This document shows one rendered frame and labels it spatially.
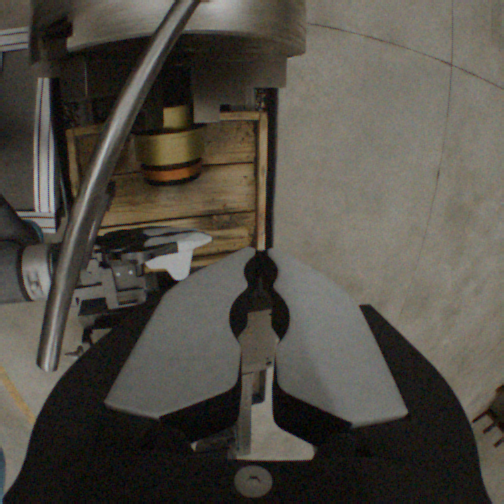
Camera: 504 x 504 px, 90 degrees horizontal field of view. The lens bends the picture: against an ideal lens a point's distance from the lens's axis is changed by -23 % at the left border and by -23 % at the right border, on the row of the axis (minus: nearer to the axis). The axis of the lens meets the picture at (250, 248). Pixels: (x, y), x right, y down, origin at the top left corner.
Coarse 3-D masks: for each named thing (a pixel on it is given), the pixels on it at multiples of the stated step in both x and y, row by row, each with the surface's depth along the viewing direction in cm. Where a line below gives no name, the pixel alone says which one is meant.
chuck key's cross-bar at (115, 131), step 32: (192, 0) 12; (160, 32) 12; (160, 64) 13; (128, 96) 12; (128, 128) 13; (96, 160) 12; (96, 192) 12; (64, 256) 12; (64, 288) 12; (64, 320) 13
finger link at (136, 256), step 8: (136, 248) 37; (144, 248) 37; (152, 248) 37; (160, 248) 38; (168, 248) 38; (176, 248) 39; (120, 256) 37; (128, 256) 36; (136, 256) 37; (144, 256) 37; (152, 256) 38
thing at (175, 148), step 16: (176, 112) 32; (192, 112) 34; (160, 128) 33; (176, 128) 33; (192, 128) 34; (144, 144) 33; (160, 144) 33; (176, 144) 33; (192, 144) 34; (144, 160) 34; (160, 160) 34; (176, 160) 34; (192, 160) 36; (144, 176) 36; (160, 176) 35; (176, 176) 35; (192, 176) 37
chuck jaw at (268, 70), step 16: (192, 64) 31; (208, 64) 31; (224, 64) 31; (240, 64) 32; (256, 64) 32; (272, 64) 32; (208, 80) 32; (224, 80) 32; (240, 80) 32; (256, 80) 33; (272, 80) 33; (208, 96) 33; (224, 96) 33; (240, 96) 33; (208, 112) 34
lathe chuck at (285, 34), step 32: (32, 0) 18; (64, 0) 16; (96, 0) 16; (128, 0) 16; (160, 0) 17; (224, 0) 18; (256, 0) 19; (288, 0) 22; (32, 32) 19; (96, 32) 17; (128, 32) 18; (192, 32) 19; (224, 32) 20; (256, 32) 21; (288, 32) 23; (32, 64) 20
